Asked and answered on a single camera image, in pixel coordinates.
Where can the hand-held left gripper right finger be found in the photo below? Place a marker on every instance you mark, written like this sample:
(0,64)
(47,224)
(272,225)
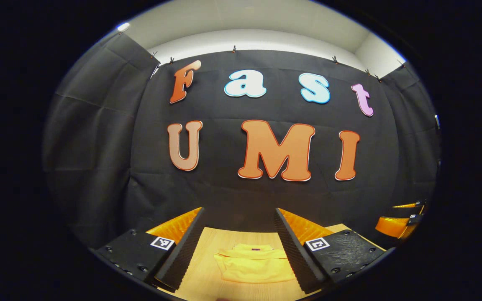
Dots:
(297,259)

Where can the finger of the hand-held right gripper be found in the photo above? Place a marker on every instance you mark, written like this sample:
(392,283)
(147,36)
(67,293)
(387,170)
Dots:
(393,226)
(410,205)

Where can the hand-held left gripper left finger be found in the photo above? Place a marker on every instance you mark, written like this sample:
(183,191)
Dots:
(182,255)

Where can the orange T-shirt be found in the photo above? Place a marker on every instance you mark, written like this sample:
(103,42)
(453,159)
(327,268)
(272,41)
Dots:
(253,265)

